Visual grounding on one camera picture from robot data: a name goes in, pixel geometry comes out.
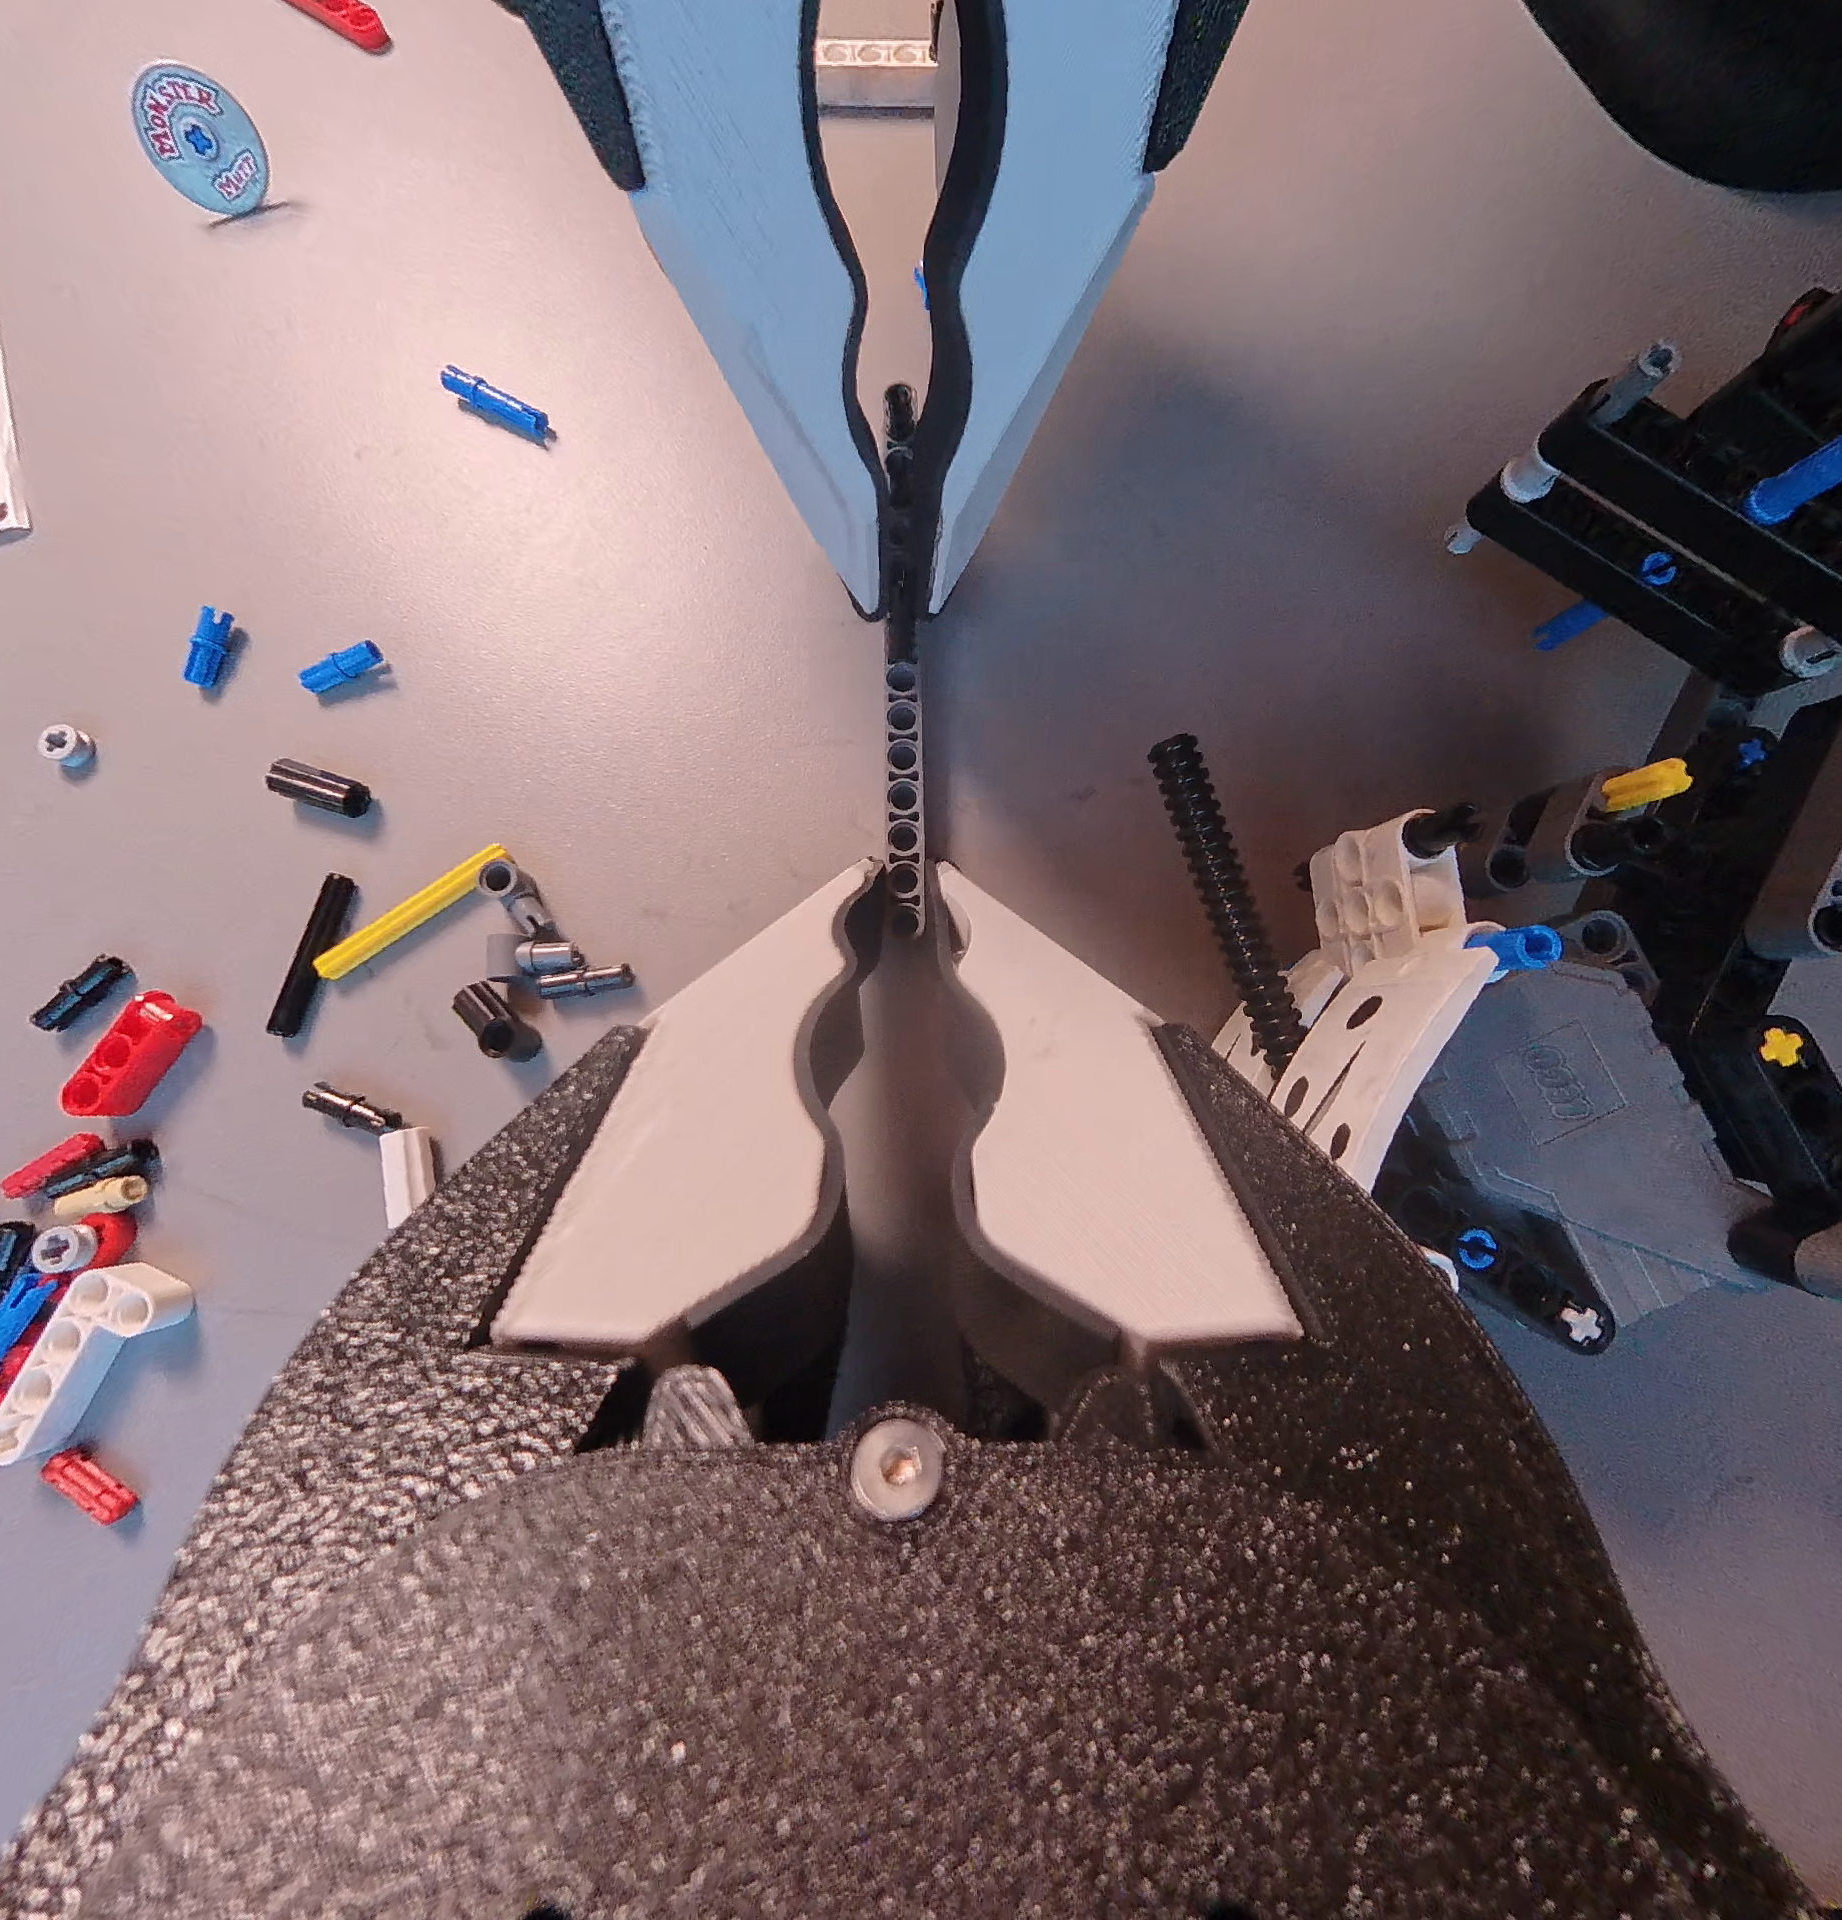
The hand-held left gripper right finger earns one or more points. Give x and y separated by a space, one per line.
1116 1201

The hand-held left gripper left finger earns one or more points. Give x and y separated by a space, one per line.
682 1185

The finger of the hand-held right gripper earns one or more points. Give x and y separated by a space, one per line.
1057 225
742 225

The long grey holed beam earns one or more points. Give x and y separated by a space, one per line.
907 751

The grey elbow connector with pin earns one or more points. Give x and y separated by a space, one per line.
554 968

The grey desk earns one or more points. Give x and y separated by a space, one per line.
591 630

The white angled beam assembly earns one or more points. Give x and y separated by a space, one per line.
876 66

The black short connector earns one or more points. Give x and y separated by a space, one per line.
498 1021

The small white block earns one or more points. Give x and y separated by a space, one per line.
407 1178

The long blue pin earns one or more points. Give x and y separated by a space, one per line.
494 402

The long black pin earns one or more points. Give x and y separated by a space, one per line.
353 1107

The small grey axle connector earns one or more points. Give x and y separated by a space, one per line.
504 874

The yellow axle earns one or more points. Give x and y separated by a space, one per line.
413 912

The black toy truck chassis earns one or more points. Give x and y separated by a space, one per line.
1687 511

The black axle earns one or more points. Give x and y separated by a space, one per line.
311 957

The red beam with tan pins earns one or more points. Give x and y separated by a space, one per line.
343 18

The black tube connector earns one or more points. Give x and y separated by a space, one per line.
317 786

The blue round printed disc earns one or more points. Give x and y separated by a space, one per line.
198 136

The red short beam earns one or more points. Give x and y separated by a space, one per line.
132 1054

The white thick angled beam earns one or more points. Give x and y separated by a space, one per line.
89 1356

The pile of assorted small bricks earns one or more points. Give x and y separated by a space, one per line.
53 1201

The black double pin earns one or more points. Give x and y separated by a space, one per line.
77 993

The red short pin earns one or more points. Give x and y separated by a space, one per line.
89 1485

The short blue connector pin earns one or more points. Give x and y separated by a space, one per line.
213 646

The light grey bush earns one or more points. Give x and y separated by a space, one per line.
67 746

